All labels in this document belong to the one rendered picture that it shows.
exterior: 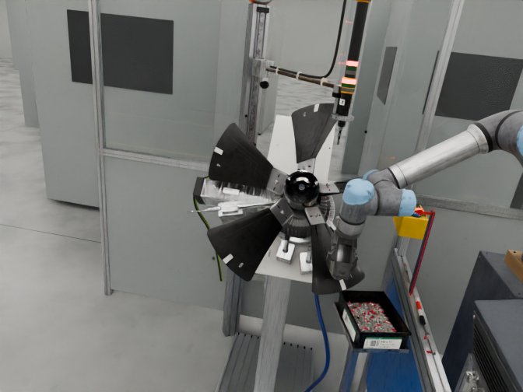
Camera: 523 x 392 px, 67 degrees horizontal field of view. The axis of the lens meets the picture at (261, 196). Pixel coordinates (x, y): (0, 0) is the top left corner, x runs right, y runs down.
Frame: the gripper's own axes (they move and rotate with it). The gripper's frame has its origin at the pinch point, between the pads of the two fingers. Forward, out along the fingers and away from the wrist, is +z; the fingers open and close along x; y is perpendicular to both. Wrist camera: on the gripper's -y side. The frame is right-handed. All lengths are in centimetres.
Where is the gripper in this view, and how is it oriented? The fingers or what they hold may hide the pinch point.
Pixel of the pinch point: (336, 278)
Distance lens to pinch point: 129.2
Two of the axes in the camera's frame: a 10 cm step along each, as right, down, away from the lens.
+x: -9.8, -1.6, 1.2
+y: 1.9, -6.1, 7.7
